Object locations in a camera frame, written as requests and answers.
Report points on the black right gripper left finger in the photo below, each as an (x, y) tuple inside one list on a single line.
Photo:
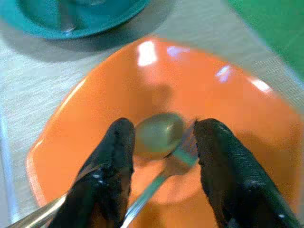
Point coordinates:
[(111, 166)]

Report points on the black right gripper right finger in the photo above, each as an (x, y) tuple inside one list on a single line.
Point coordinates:
[(228, 171)]

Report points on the silver metal fork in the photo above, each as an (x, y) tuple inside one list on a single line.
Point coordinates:
[(152, 187)]

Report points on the silver metal spoon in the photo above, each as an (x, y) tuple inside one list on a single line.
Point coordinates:
[(159, 135)]

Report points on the orange plate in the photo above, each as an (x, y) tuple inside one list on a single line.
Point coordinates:
[(190, 95)]

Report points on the green mat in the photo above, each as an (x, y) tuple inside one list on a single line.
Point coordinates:
[(273, 26)]

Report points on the silver utensil on teal plate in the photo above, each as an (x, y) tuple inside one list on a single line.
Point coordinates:
[(67, 19)]

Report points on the teal plate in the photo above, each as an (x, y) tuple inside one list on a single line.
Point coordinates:
[(42, 21)]

